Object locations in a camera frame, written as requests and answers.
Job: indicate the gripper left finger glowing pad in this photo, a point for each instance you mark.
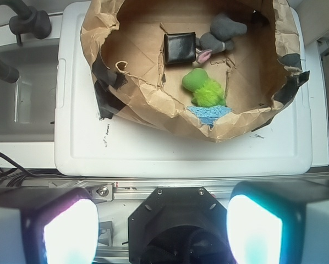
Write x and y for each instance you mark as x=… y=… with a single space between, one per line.
x=47 y=225

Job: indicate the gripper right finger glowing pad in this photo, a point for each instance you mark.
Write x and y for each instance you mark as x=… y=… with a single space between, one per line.
x=285 y=221

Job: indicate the black box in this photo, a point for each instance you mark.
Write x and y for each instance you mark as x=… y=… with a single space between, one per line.
x=179 y=48

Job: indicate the grey sink basin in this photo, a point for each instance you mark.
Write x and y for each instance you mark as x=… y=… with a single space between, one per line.
x=27 y=106

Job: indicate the blue sponge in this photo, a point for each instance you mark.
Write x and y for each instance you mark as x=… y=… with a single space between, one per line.
x=208 y=115

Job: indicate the green fuzzy plush toy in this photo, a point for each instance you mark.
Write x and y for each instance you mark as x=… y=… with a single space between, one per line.
x=206 y=92

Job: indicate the grey plush mouse toy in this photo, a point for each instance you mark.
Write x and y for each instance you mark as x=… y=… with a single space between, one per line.
x=219 y=38

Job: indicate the black faucet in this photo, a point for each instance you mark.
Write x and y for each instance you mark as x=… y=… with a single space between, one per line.
x=27 y=20

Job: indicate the brown paper bag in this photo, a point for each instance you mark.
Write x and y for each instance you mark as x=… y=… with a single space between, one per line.
x=123 y=43

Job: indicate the metal corner bracket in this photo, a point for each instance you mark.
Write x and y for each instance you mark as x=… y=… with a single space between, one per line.
x=101 y=193

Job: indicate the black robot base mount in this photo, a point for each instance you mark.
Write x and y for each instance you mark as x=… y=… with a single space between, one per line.
x=179 y=225

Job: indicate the aluminium extrusion rail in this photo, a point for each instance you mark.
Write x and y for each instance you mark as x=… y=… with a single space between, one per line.
x=139 y=189

